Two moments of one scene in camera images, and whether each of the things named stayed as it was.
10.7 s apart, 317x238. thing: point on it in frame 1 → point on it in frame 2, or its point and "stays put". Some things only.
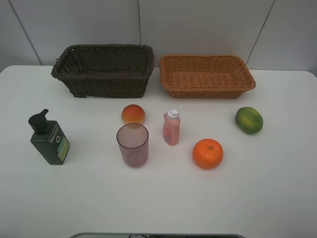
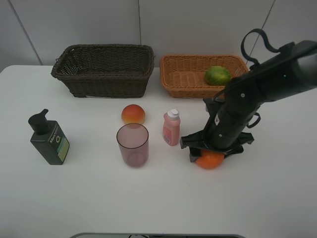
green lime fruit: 249,120 → 217,75
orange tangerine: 207,153 stays put
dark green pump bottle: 48,139 stays put
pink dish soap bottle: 171,128 stays put
